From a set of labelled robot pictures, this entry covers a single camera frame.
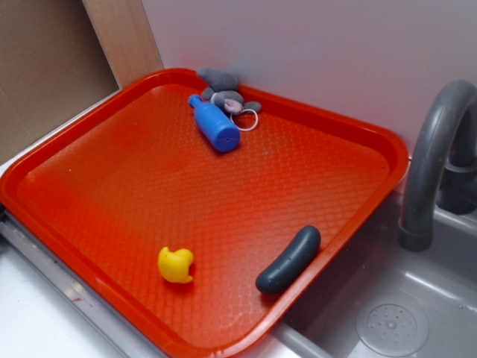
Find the yellow rubber duck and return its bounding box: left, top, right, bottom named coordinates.
left=158, top=247, right=194, bottom=284

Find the blue plastic toy bottle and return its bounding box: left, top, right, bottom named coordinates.
left=188, top=95, right=241, bottom=153

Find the grey plush mouse toy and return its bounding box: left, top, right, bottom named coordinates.
left=197, top=67, right=262, bottom=132

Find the dark green toy cucumber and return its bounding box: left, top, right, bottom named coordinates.
left=256, top=225, right=321, bottom=295

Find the red plastic tray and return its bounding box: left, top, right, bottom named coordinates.
left=1, top=69, right=408, bottom=357

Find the wooden board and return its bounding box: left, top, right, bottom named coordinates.
left=83, top=0, right=164, bottom=88

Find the grey plastic sink basin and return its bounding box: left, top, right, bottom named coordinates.
left=273, top=194, right=476, bottom=357

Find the grey plastic faucet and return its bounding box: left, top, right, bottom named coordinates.
left=399, top=80, right=476, bottom=251

